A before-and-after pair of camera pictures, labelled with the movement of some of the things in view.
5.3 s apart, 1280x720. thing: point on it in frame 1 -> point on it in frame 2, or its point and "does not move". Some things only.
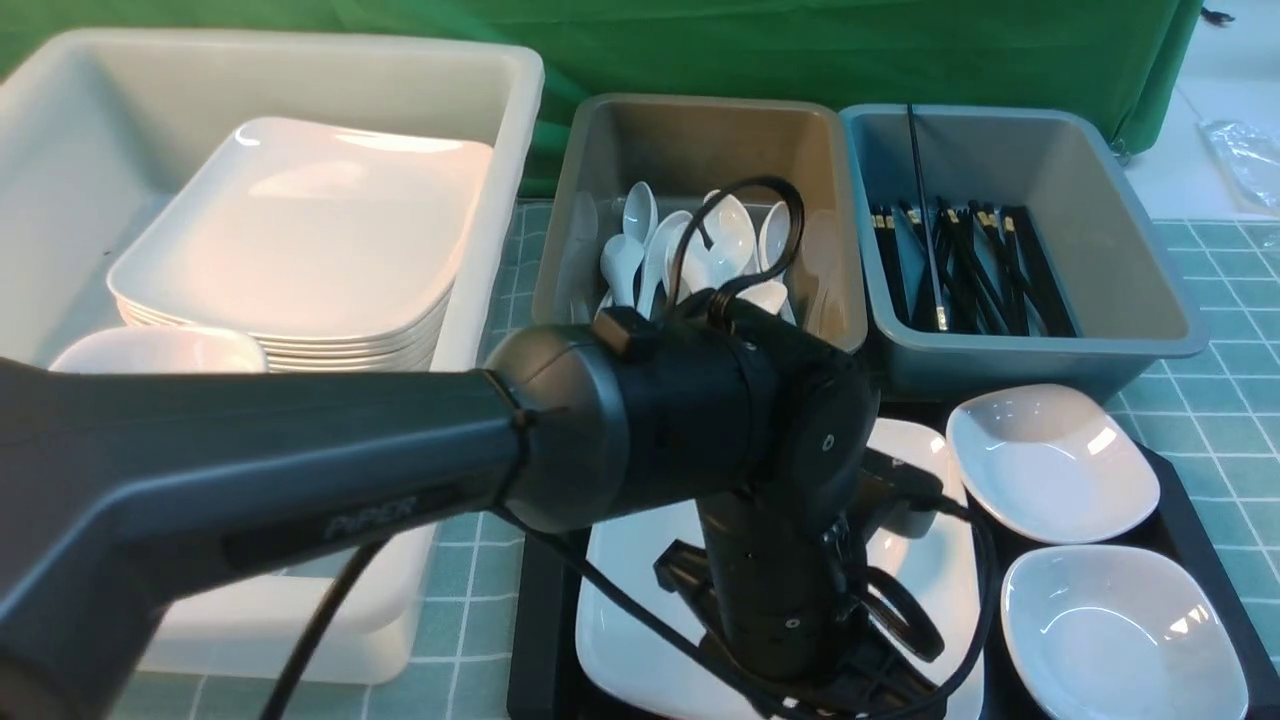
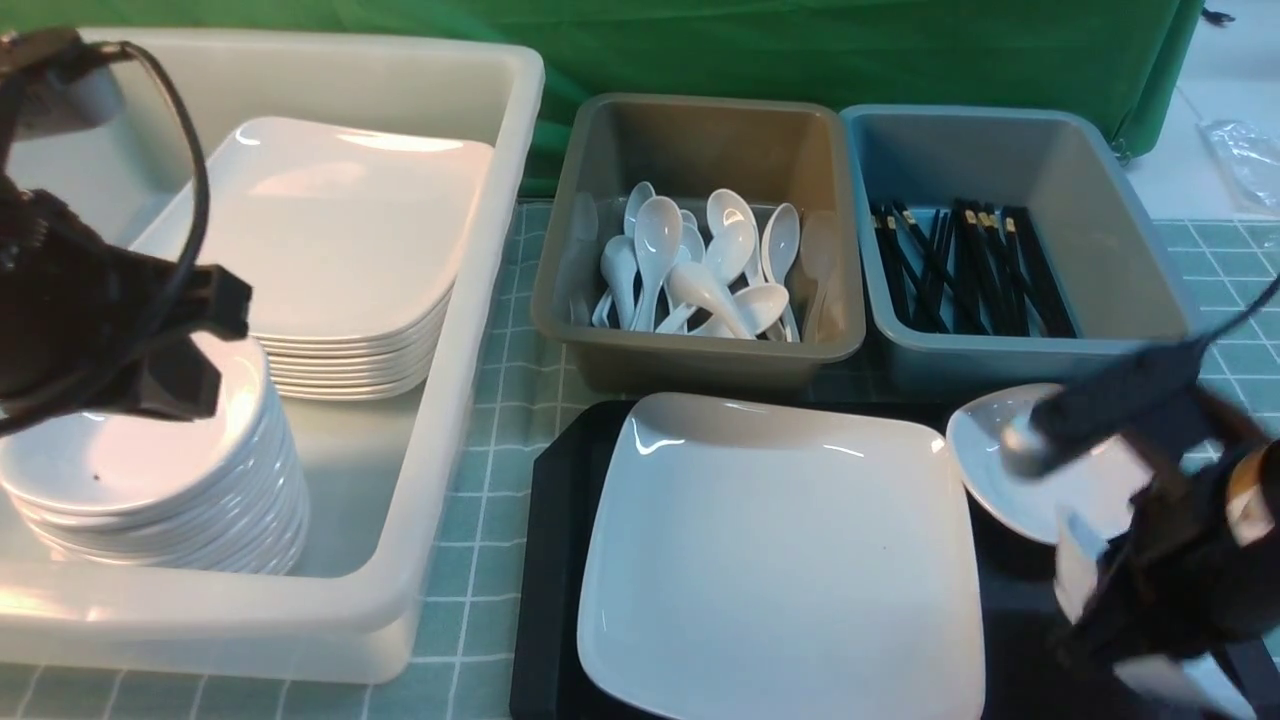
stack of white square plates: x=337 y=248 does not move
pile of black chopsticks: x=971 y=267 does not move
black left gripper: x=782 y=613 -> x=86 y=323
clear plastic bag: x=1249 y=163 does not move
